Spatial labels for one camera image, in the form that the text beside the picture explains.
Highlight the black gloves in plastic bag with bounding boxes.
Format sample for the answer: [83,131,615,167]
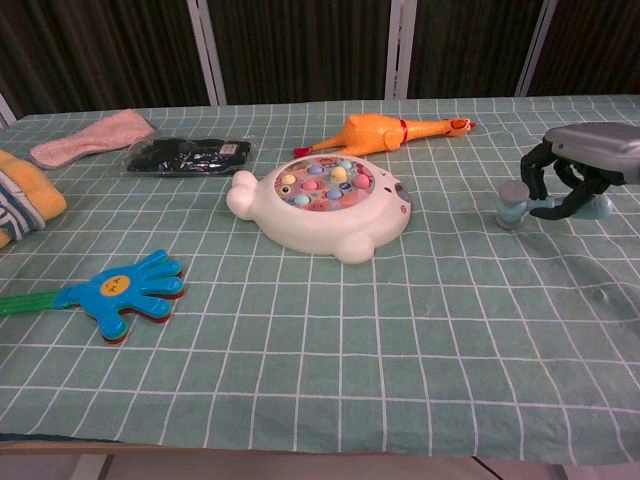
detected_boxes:
[119,138,252,177]

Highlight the light blue toy hammer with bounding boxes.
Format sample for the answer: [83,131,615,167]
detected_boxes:
[496,181,614,231]

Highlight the blue hand clapper toy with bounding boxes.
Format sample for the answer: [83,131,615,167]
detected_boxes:
[0,248,186,346]

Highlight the orange rubber chicken toy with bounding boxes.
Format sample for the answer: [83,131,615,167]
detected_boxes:
[293,113,476,160]

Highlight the yellow plush toy striped cloth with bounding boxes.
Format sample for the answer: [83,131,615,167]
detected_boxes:
[0,148,68,249]

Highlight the green checked tablecloth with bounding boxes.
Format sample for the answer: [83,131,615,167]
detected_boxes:
[0,94,640,464]

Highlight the white whack-a-mole toy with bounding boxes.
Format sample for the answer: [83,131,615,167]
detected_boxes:
[225,153,413,265]

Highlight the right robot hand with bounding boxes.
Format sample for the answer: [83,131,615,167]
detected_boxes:
[519,122,640,221]

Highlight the pink towel cloth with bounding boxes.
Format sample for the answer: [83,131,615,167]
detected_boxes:
[29,108,157,170]

